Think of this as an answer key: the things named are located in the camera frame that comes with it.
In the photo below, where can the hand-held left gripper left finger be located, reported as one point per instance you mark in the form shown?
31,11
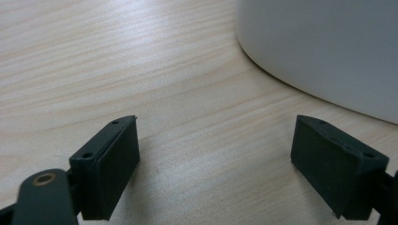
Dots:
104,175

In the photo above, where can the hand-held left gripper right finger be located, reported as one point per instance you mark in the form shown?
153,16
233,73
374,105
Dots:
334,168

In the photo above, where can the white pedal trash can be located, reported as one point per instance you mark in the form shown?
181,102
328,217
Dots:
316,47

